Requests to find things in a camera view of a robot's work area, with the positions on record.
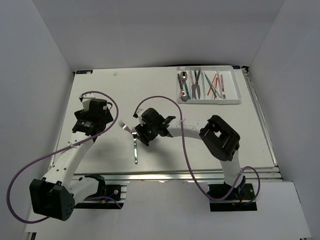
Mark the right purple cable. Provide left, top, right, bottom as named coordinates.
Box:
left=133, top=96, right=261, bottom=205

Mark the white divided utensil tray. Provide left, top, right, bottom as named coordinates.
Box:
left=176, top=65, right=241, bottom=105

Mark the teal handled spoon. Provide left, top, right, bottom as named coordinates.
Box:
left=180, top=71, right=191, bottom=100

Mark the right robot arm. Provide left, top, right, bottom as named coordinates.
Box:
left=133, top=107, right=246, bottom=201

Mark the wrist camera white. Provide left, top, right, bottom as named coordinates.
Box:
left=79, top=93, right=96, bottom=111
left=133, top=108, right=145, bottom=126

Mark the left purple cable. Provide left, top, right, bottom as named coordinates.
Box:
left=6, top=91, right=120, bottom=223

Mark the orange chopstick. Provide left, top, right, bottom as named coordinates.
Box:
left=214, top=78, right=218, bottom=99
left=210, top=74, right=217, bottom=98

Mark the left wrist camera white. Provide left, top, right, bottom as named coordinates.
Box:
left=79, top=93, right=96, bottom=111

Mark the dark handled spoon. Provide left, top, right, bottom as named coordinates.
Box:
left=177, top=73, right=184, bottom=92

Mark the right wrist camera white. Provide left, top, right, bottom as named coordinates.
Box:
left=133, top=108, right=145, bottom=126

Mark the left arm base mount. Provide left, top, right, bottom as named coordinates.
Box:
left=75, top=174, right=127, bottom=210

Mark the teal handled knife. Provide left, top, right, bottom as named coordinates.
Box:
left=194, top=70, right=201, bottom=100

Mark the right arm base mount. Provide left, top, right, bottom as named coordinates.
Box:
left=207, top=183, right=258, bottom=212

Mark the pink handled spoon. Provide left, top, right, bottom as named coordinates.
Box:
left=179, top=88, right=188, bottom=102

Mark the dark speckled handled fork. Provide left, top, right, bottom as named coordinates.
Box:
left=118, top=120, right=132, bottom=134

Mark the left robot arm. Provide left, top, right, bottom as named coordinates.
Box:
left=29, top=97, right=113, bottom=221

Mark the pink handled fork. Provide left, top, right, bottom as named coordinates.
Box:
left=220, top=74, right=226, bottom=100

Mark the teal handled fork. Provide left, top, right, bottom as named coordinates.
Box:
left=131, top=127, right=138, bottom=165

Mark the purple cable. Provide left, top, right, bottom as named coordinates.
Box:
left=6, top=91, right=120, bottom=223
left=133, top=96, right=261, bottom=205

